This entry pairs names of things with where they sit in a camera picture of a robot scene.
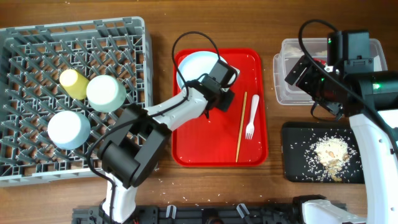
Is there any red snack wrapper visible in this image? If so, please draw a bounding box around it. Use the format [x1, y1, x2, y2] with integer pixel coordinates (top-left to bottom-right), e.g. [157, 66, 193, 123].
[314, 58, 326, 66]

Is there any white plastic fork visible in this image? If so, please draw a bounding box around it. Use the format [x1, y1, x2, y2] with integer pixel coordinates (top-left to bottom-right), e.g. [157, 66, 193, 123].
[245, 95, 259, 140]

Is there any light blue round plate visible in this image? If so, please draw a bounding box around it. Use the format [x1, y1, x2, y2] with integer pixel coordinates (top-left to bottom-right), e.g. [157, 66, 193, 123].
[176, 51, 240, 93]

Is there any wooden chopstick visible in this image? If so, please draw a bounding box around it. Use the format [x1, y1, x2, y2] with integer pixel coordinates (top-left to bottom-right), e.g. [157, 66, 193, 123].
[235, 91, 248, 163]

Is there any green bowl with food scraps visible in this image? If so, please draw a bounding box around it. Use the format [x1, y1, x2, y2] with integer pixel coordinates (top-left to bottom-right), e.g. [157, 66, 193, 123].
[86, 75, 127, 113]

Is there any yellow plastic cup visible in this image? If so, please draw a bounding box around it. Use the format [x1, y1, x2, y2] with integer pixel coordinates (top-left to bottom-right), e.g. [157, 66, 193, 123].
[59, 69, 89, 100]

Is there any light blue bowl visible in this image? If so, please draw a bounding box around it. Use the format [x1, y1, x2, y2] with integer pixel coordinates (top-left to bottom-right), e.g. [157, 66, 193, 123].
[47, 111, 91, 150]

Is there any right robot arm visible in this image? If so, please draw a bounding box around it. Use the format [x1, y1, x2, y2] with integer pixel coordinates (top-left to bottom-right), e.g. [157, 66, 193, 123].
[285, 55, 397, 223]

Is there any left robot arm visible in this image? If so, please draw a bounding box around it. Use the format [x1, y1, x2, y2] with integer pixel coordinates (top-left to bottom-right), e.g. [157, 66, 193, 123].
[95, 78, 234, 223]

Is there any grey plastic dishwasher rack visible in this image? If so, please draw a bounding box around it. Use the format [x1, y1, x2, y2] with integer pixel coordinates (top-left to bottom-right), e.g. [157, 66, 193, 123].
[1, 17, 153, 187]

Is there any red plastic tray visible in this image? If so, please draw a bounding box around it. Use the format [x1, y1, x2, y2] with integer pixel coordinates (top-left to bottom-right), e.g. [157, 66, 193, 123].
[171, 48, 269, 167]

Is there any clear plastic bin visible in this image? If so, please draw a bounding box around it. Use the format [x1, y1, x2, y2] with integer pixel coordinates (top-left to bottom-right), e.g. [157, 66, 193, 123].
[273, 38, 387, 105]

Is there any black plastic tray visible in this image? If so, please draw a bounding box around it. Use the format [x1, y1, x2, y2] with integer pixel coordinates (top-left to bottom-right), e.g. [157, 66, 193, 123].
[281, 121, 364, 184]

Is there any rice and food scraps pile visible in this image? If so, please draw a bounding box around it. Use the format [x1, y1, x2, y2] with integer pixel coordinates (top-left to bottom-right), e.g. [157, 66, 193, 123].
[311, 137, 351, 182]

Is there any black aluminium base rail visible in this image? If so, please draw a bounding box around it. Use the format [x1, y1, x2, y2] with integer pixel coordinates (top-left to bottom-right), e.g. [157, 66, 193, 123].
[72, 203, 301, 224]

